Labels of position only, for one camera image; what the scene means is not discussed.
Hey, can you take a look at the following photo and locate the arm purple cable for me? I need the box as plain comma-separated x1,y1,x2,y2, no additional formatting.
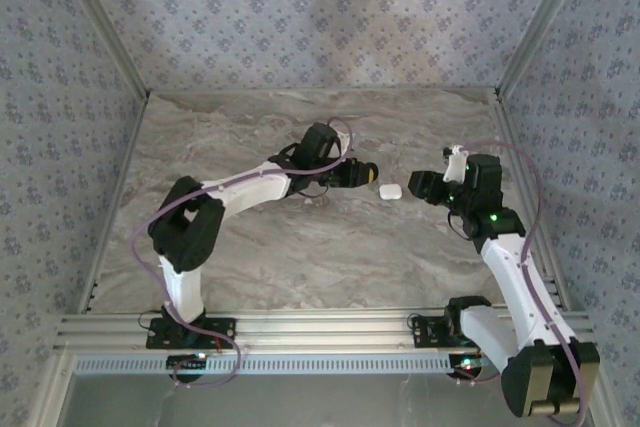
452,140,589,427
128,117,354,390

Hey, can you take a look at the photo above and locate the black controller board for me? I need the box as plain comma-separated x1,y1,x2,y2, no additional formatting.
448,354,489,381
166,353,209,381

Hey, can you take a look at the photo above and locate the aluminium corner post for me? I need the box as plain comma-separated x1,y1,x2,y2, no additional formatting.
48,0,152,98
493,0,597,98

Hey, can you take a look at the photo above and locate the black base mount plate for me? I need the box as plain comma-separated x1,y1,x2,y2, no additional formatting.
409,312,469,349
145,316,238,350

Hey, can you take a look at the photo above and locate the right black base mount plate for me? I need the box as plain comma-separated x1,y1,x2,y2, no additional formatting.
409,312,469,349

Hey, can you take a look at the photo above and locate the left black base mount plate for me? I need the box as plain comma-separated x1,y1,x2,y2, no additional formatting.
145,316,238,350

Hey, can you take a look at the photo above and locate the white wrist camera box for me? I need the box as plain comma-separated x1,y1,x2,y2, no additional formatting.
331,119,354,155
440,142,470,184

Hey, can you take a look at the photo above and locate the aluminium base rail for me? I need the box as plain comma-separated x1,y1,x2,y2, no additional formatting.
54,308,599,351

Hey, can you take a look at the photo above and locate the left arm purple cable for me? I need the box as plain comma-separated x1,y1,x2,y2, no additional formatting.
128,117,354,390

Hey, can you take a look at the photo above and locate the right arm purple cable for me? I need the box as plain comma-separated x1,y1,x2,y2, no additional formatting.
452,140,589,427

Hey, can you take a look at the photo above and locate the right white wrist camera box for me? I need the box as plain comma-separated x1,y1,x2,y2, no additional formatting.
440,142,470,184

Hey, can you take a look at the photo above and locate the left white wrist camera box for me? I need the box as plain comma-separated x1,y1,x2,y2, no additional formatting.
331,119,354,155

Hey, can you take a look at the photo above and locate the grey slotted cable duct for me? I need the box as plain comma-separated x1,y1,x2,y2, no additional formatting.
73,352,489,377

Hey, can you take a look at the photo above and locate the aluminium side rail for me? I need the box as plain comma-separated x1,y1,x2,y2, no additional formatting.
74,90,152,314
491,90,572,312

